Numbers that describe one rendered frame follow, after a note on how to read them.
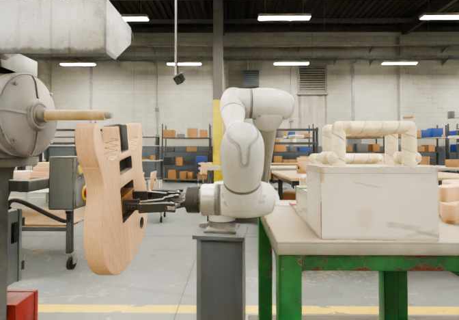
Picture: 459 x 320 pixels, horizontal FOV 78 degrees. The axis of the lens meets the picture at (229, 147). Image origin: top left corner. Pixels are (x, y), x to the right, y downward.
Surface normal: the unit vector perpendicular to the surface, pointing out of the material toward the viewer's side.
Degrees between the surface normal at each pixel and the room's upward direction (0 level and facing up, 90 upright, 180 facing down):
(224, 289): 90
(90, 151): 107
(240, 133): 47
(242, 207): 124
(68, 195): 90
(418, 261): 90
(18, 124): 93
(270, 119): 132
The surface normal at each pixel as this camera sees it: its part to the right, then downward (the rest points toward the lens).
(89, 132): -0.01, -0.06
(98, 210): -0.02, -0.34
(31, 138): 0.99, 0.14
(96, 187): -0.01, 0.15
